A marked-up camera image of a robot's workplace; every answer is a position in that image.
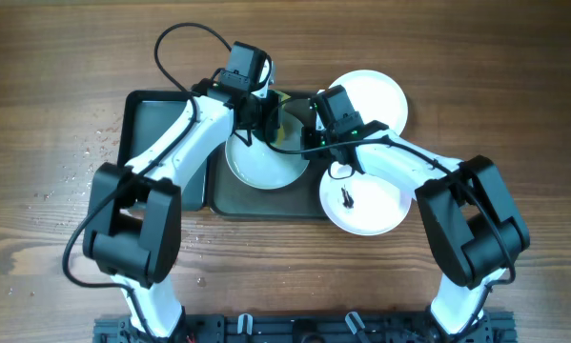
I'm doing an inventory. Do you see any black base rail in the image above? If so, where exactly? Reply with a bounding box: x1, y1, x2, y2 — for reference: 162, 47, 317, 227
92, 312, 519, 343

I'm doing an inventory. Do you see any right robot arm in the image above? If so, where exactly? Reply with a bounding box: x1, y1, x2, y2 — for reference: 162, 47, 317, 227
302, 86, 530, 342

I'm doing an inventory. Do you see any white plate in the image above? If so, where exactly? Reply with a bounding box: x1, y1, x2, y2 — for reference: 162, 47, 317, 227
329, 70, 409, 135
225, 112, 310, 190
319, 162, 412, 236

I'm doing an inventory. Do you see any dark grey plate tray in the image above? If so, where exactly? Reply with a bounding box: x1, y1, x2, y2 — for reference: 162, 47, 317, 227
205, 91, 399, 222

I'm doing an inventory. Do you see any green yellow sponge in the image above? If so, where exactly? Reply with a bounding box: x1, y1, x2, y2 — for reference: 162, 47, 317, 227
272, 91, 290, 148

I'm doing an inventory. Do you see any black water tray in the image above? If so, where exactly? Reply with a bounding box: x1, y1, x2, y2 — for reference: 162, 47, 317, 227
116, 91, 208, 212

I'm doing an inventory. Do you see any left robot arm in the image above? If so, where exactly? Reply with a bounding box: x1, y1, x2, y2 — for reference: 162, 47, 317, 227
77, 76, 278, 342

